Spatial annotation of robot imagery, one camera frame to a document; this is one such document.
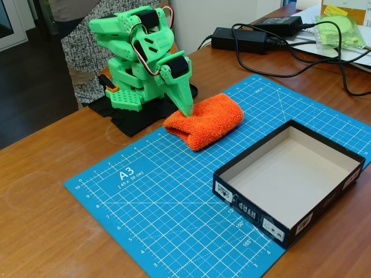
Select orange terry cloth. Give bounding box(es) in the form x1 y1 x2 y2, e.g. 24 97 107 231
162 93 244 152

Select large black power adapter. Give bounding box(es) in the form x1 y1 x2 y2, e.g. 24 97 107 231
210 27 269 54

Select orange and black table clamp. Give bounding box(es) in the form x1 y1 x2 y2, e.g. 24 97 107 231
98 74 119 94

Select person in speckled clothing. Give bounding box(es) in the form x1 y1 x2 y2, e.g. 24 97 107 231
48 0 172 108

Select blue A3 cutting mat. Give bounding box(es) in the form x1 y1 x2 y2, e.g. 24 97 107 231
63 74 371 278

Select flat black power adapter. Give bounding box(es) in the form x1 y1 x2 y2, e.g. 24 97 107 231
253 16 303 37

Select black cardboard box, white inside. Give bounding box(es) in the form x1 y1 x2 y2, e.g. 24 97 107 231
212 119 366 250

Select white paper sheets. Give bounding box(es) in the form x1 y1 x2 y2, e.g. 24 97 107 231
285 10 371 73

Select white framed glass door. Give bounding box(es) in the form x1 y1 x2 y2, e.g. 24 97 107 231
0 0 28 53

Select clear bag with green parts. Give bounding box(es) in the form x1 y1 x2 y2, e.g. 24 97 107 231
315 14 368 56

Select yellow sticky note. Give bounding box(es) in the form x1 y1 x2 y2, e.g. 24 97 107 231
323 3 348 17

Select brown cardboard envelope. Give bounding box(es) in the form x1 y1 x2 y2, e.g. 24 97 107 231
320 0 371 26

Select red white black servo wire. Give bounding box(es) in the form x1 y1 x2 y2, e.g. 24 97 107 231
129 5 176 78

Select black plastic base plate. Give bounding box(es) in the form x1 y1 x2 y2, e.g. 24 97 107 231
88 83 199 137

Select black looped power cable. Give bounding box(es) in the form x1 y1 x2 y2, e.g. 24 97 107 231
231 22 371 78

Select black thin power cable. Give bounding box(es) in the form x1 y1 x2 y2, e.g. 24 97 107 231
301 21 371 97

